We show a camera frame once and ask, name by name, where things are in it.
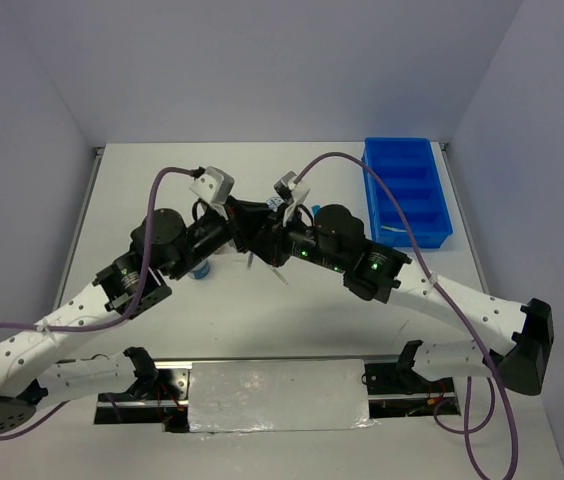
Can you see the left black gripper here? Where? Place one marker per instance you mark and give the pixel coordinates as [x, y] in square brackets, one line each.
[245, 220]

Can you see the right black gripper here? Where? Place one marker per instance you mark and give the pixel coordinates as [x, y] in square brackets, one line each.
[270, 247]

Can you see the green thin highlighter pen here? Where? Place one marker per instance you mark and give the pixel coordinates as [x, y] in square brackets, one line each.
[278, 274]

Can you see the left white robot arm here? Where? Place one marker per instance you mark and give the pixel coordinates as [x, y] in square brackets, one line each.
[37, 369]

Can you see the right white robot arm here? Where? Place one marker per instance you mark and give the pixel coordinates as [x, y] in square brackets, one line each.
[515, 339]

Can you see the blue paint jar far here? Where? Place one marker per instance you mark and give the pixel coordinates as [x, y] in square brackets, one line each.
[274, 203]

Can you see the blue paint jar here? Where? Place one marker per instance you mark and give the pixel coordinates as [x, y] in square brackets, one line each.
[274, 203]
[200, 271]

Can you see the blue paint jar near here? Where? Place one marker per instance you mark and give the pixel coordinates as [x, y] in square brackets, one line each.
[200, 271]

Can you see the blue compartment tray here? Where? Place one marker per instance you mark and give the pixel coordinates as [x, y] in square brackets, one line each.
[408, 168]

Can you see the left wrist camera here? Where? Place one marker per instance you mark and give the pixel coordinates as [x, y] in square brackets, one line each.
[212, 185]

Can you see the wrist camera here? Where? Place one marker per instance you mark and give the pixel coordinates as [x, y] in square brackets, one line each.
[293, 192]
[212, 185]

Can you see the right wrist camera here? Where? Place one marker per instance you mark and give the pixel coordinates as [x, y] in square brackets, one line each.
[293, 192]

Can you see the reflective silver base plate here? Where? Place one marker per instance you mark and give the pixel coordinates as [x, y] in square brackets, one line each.
[277, 395]

